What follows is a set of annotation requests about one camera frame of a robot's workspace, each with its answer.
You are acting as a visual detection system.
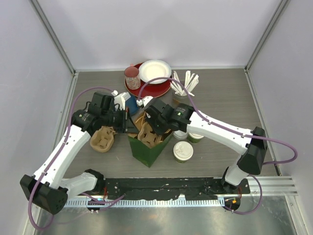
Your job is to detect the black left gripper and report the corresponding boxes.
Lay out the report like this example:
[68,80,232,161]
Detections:
[101,107,139,133]

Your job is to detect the cardboard cup carrier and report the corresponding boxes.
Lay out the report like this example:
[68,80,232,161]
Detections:
[90,126,116,153]
[137,122,162,148]

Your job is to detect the stack of white lids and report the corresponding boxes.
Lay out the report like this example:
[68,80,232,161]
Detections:
[173,130,188,141]

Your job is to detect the blue shell-shaped dish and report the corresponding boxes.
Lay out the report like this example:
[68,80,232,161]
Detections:
[126,95,138,116]

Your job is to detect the white cup lid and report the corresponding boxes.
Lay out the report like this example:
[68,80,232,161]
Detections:
[188,133,203,140]
[173,141,194,159]

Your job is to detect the green brown paper bag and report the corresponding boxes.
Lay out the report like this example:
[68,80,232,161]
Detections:
[127,109,173,168]

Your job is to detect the green paper coffee cup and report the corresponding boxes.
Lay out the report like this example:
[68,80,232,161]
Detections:
[175,157,190,164]

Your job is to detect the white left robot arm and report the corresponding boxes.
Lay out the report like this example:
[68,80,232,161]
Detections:
[20,91,138,215]

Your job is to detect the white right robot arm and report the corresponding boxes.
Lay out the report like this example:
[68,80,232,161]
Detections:
[137,96,267,193]

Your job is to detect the grey metal utensil tin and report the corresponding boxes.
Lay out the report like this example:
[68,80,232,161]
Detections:
[172,92,190,106]

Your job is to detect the red round tray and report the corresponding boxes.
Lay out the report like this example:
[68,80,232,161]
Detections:
[125,63,171,97]

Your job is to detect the bundle of wrapped white utensils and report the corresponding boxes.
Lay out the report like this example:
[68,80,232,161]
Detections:
[170,70,199,96]

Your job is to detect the pink floral mug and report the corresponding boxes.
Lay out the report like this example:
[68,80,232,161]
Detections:
[124,65,141,90]

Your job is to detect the white paper plate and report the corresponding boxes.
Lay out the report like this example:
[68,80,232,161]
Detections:
[139,60,172,83]

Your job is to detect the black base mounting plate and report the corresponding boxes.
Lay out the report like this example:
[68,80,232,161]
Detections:
[87,177,250,201]

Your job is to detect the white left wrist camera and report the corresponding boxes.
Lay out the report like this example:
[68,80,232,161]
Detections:
[111,90,131,111]

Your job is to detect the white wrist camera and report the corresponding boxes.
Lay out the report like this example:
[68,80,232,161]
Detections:
[111,90,131,111]
[136,96,154,108]

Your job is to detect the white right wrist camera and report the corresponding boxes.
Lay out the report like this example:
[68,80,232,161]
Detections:
[136,96,154,108]

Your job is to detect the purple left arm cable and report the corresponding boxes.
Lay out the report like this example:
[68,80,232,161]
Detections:
[28,87,127,231]

